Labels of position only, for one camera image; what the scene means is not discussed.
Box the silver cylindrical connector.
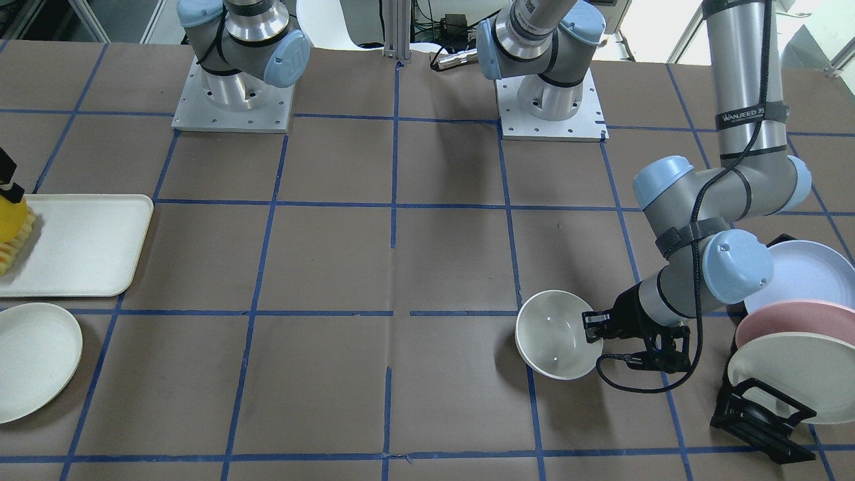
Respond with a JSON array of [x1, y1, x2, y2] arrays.
[[430, 49, 478, 72]]

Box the white bowl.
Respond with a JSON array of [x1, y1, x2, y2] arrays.
[[515, 290, 603, 381]]

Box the pink plate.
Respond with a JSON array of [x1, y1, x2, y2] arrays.
[[735, 299, 854, 347]]

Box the white round plate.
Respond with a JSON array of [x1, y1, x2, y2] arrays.
[[1, 303, 83, 424]]

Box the white rectangular tray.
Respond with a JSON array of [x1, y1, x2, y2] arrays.
[[1, 194, 154, 298]]

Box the aluminium frame post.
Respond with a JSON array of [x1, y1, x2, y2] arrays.
[[381, 0, 411, 63]]

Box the light blue plate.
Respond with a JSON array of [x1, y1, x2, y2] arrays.
[[744, 240, 854, 313]]

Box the yellow lemon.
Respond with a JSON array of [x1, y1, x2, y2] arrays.
[[1, 196, 30, 244]]

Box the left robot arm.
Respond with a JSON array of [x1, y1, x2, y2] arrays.
[[476, 1, 812, 373]]

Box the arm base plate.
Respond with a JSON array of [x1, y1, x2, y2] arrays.
[[494, 68, 609, 142], [172, 63, 295, 134]]

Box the cream plate in rack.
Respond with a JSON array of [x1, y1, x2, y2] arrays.
[[727, 332, 854, 424]]

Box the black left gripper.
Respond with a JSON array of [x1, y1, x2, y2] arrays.
[[581, 286, 691, 373]]

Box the black dish rack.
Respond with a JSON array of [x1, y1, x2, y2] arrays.
[[709, 234, 818, 464]]

